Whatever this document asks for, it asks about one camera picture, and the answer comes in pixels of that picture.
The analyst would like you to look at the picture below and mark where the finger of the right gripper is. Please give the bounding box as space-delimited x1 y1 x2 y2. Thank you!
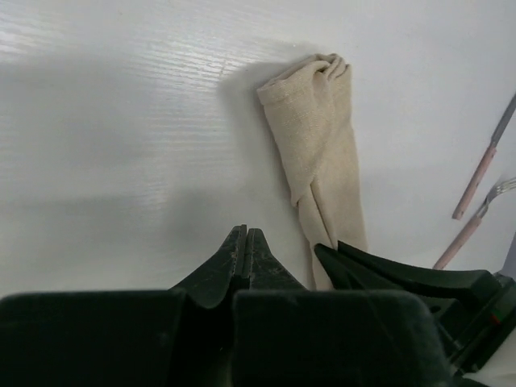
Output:
314 244 443 314

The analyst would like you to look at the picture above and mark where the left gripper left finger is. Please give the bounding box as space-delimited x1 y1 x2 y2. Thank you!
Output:
1 226 247 386

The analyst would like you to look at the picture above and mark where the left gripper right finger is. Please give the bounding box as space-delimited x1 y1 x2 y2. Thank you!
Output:
232 227 452 386

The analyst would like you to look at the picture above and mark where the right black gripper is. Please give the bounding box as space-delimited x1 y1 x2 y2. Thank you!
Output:
338 241 515 376

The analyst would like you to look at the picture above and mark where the pink handled fork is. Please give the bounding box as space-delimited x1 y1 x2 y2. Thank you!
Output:
433 177 516 270

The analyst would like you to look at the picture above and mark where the pink handled knife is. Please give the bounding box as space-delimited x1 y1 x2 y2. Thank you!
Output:
452 96 515 220

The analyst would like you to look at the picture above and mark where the beige cloth napkin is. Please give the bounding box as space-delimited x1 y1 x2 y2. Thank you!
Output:
256 52 368 290

